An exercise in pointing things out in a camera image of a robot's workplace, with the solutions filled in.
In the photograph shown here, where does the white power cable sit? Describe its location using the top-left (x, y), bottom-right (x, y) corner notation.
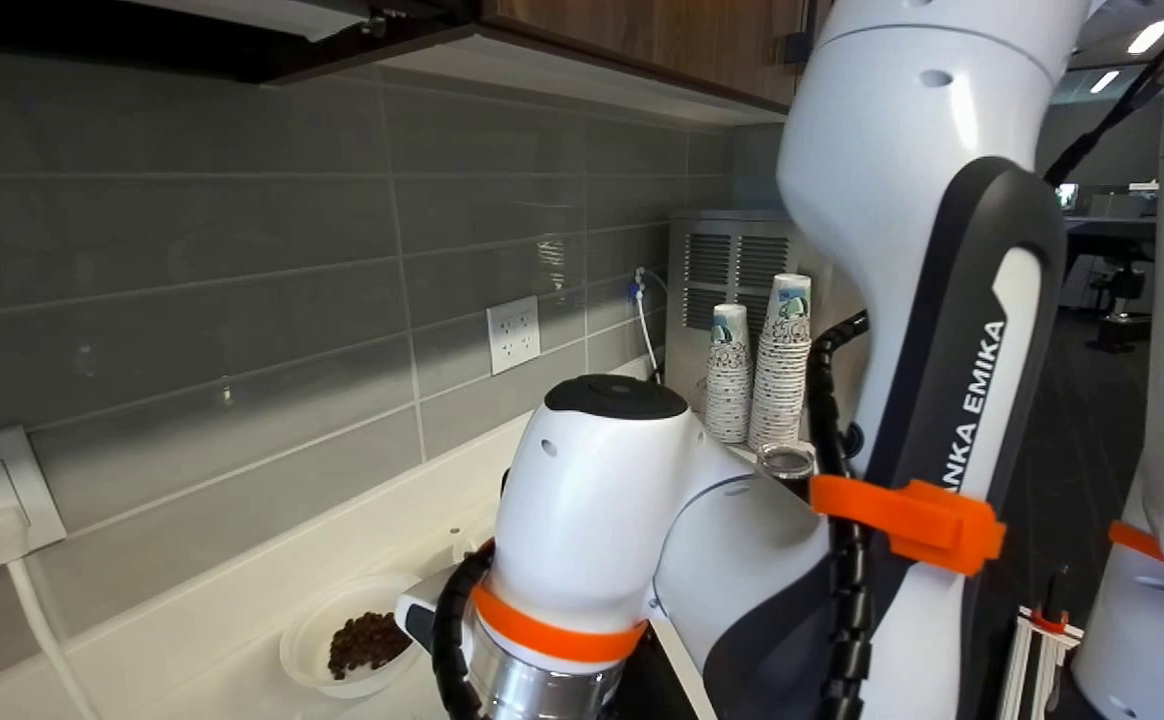
top-left (0, 555), bottom-right (95, 720)

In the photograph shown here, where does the white double wall outlet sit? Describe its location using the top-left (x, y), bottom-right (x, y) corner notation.
top-left (486, 292), bottom-right (550, 376)

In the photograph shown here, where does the orange wrist ring clamp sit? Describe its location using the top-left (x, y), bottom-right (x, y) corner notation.
top-left (468, 576), bottom-right (652, 673)

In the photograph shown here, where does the white orange stand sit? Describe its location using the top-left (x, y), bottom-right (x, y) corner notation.
top-left (996, 600), bottom-right (1088, 720)

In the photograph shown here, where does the ceiling light strip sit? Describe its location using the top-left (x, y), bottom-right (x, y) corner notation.
top-left (1122, 13), bottom-right (1164, 60)

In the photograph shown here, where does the black spiral-wrapped cable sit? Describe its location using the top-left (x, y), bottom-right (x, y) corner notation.
top-left (432, 314), bottom-right (878, 720)

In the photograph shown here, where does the wooden wall cabinet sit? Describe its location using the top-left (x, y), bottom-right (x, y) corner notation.
top-left (126, 0), bottom-right (823, 133)

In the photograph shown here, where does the white bowl with dark food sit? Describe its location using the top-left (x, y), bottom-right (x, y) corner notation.
top-left (276, 572), bottom-right (432, 706)

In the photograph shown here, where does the black office desk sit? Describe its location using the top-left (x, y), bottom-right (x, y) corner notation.
top-left (1056, 178), bottom-right (1162, 351)

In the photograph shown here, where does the orange band clamp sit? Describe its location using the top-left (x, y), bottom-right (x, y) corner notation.
top-left (1109, 518), bottom-right (1164, 570)

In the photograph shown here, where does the orange forearm cable clamp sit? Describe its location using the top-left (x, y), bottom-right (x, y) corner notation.
top-left (810, 473), bottom-right (1013, 581)

